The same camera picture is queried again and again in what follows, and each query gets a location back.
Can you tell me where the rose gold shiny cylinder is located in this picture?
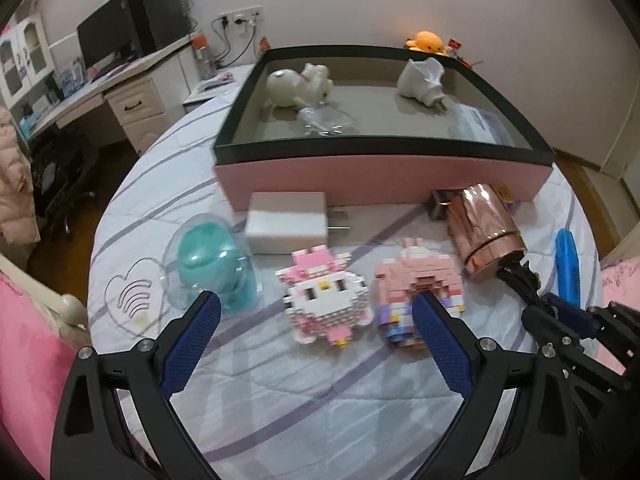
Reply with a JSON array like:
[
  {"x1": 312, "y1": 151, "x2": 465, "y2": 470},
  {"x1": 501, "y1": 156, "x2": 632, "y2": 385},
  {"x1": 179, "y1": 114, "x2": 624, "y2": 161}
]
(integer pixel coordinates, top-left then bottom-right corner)
[{"x1": 447, "y1": 183, "x2": 526, "y2": 281}]

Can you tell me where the teal toy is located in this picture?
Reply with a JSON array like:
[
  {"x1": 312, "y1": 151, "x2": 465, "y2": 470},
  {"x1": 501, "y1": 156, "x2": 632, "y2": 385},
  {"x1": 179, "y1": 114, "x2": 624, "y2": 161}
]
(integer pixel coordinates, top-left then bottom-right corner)
[{"x1": 160, "y1": 214, "x2": 262, "y2": 318}]

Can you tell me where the white power adapter block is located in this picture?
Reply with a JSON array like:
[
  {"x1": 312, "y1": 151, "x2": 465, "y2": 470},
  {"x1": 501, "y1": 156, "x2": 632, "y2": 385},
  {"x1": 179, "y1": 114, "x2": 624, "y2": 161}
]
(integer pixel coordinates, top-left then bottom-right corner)
[{"x1": 244, "y1": 192, "x2": 349, "y2": 255}]

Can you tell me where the pink white brick chick figure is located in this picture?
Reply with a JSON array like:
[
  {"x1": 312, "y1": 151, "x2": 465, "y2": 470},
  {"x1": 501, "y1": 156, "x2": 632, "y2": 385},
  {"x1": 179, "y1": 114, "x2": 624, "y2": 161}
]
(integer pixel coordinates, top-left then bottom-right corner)
[{"x1": 276, "y1": 245, "x2": 374, "y2": 348}]

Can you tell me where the red toy storage box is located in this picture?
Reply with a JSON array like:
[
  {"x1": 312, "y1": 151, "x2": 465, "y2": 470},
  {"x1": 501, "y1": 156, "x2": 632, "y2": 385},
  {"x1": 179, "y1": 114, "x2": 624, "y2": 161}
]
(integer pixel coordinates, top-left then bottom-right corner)
[{"x1": 445, "y1": 38, "x2": 483, "y2": 70}]

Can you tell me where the clear glass bottle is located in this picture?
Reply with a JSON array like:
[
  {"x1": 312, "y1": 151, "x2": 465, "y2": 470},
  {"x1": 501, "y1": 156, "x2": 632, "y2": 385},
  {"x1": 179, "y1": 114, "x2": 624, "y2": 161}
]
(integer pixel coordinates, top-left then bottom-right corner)
[{"x1": 297, "y1": 105, "x2": 357, "y2": 136}]

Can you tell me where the white plug night light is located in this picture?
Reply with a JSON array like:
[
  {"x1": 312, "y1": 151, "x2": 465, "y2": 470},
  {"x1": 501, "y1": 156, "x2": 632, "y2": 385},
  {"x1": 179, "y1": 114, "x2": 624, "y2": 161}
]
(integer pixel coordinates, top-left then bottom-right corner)
[{"x1": 397, "y1": 58, "x2": 447, "y2": 113}]

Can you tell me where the white desk with drawers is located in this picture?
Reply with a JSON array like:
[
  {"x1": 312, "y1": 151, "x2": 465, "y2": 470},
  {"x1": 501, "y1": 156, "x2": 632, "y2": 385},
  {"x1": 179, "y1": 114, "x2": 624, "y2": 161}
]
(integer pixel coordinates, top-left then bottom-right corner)
[{"x1": 27, "y1": 37, "x2": 200, "y2": 155}]

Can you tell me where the white glass door cabinet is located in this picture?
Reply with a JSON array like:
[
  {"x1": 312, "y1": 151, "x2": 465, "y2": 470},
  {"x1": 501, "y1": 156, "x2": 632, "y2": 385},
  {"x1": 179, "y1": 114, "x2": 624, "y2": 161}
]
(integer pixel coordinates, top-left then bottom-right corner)
[{"x1": 1, "y1": 13, "x2": 54, "y2": 108}]

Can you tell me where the white low side cabinet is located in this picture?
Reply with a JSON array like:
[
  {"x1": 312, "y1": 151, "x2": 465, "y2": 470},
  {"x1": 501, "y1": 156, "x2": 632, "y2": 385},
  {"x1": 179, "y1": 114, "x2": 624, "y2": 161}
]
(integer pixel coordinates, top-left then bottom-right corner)
[{"x1": 183, "y1": 64, "x2": 255, "y2": 113}]

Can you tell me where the black computer monitor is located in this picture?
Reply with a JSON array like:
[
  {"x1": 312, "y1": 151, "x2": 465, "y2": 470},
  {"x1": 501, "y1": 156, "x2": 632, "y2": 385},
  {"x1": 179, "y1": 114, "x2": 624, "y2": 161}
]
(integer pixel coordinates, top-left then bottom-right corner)
[{"x1": 77, "y1": 0, "x2": 138, "y2": 77}]

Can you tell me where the orange capped bottle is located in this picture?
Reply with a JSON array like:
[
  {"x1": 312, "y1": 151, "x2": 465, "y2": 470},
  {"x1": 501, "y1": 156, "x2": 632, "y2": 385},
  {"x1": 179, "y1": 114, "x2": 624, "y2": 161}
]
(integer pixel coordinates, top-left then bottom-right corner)
[{"x1": 191, "y1": 32, "x2": 216, "y2": 80}]

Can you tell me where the black computer tower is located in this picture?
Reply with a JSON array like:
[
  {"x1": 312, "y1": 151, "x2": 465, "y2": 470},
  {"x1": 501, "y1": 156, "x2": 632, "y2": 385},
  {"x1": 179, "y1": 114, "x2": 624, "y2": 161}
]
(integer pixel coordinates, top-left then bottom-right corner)
[{"x1": 125, "y1": 0, "x2": 190, "y2": 56}]

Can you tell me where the clear plastic packaged item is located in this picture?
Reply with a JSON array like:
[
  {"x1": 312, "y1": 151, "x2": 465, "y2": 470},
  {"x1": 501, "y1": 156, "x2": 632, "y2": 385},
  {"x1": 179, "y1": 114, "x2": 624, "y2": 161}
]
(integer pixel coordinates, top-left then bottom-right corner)
[{"x1": 448, "y1": 103, "x2": 515, "y2": 148}]

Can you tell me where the pink purple brick figure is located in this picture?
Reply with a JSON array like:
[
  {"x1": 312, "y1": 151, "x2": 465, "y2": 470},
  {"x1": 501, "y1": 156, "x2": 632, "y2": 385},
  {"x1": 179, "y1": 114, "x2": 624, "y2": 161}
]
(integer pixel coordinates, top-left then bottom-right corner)
[{"x1": 374, "y1": 237, "x2": 465, "y2": 348}]

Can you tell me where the blue yellow flat box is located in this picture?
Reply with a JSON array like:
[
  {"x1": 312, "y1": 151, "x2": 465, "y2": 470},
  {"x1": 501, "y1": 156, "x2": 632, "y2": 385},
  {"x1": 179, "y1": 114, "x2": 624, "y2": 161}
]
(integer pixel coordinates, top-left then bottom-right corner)
[{"x1": 425, "y1": 186, "x2": 516, "y2": 221}]

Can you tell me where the orange octopus plush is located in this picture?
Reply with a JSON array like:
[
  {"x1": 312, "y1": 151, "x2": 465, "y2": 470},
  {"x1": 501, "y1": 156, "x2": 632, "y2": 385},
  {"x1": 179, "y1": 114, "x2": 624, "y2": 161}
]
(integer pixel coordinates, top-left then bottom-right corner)
[{"x1": 405, "y1": 30, "x2": 447, "y2": 55}]

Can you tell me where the white wall power strip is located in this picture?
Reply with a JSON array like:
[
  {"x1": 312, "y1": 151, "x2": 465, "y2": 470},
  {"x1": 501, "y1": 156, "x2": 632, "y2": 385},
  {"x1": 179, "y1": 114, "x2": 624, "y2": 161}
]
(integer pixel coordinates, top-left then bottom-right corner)
[{"x1": 219, "y1": 6, "x2": 265, "y2": 35}]

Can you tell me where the pink bedding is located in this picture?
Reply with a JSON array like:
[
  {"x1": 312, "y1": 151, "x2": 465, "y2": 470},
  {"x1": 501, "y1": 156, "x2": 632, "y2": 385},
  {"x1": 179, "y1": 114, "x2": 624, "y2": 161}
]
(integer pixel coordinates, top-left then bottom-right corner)
[{"x1": 0, "y1": 275, "x2": 76, "y2": 479}]

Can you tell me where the pink box with dark rim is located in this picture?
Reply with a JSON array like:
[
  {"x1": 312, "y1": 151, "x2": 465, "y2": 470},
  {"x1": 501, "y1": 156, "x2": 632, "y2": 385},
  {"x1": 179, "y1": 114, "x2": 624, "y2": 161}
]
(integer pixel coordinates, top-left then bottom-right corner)
[{"x1": 213, "y1": 44, "x2": 555, "y2": 210}]

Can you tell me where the white round-head figurine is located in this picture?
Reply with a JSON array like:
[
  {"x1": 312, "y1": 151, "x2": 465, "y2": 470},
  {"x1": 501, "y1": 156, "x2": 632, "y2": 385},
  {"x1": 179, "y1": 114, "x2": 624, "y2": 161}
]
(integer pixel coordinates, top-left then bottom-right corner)
[{"x1": 266, "y1": 63, "x2": 333, "y2": 108}]

